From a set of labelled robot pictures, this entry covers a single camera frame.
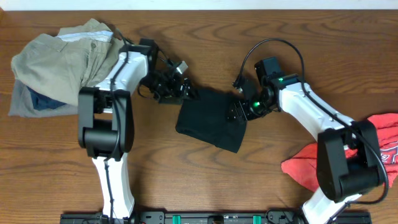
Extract folded navy garment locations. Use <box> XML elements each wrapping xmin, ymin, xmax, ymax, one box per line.
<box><xmin>27</xmin><ymin>87</ymin><xmax>65</xmax><ymax>111</ymax></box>

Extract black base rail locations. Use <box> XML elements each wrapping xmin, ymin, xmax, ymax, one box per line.
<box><xmin>60</xmin><ymin>209</ymin><xmax>373</xmax><ymax>224</ymax></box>

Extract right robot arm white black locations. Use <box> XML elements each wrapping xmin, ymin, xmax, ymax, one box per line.
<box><xmin>229</xmin><ymin>57</ymin><xmax>389</xmax><ymax>223</ymax></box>

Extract folded grey garment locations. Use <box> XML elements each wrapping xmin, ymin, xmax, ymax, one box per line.
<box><xmin>8</xmin><ymin>80</ymin><xmax>78</xmax><ymax>118</ymax></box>

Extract red printed t-shirt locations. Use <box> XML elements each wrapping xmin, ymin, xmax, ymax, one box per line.
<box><xmin>281</xmin><ymin>113</ymin><xmax>397</xmax><ymax>192</ymax></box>

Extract folded khaki pants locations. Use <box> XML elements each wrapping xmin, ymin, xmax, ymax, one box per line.
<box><xmin>11</xmin><ymin>19</ymin><xmax>123</xmax><ymax>106</ymax></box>

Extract black polo shirt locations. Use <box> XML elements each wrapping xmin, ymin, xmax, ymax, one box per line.
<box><xmin>175</xmin><ymin>89</ymin><xmax>246</xmax><ymax>153</ymax></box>

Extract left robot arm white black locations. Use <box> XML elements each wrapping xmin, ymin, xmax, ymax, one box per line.
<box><xmin>60</xmin><ymin>39</ymin><xmax>198</xmax><ymax>223</ymax></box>

